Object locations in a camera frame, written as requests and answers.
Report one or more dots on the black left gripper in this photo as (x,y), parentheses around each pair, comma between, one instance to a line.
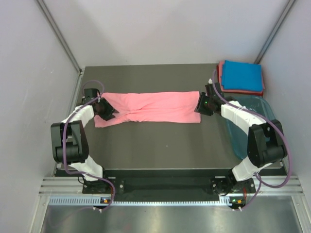
(108,115)

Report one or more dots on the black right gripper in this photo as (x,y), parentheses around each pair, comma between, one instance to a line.
(199,108)

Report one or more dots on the pink t-shirt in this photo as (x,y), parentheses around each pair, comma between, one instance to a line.
(175,107)

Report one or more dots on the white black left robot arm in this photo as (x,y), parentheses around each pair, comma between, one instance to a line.
(70,146)

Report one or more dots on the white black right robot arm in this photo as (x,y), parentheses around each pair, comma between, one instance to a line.
(265,143)

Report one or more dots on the folded dark red t-shirt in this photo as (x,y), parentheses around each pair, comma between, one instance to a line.
(243,93)

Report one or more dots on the folded blue t-shirt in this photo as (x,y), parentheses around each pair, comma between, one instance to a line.
(242,76)

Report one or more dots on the teal transparent plastic bin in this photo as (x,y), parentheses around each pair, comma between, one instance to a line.
(238,133)

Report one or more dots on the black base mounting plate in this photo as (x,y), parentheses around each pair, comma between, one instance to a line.
(208,180)

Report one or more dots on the aluminium frame rail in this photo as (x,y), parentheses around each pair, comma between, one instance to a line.
(53,186)

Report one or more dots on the grey slotted cable duct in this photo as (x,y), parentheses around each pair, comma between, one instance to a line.
(103,202)

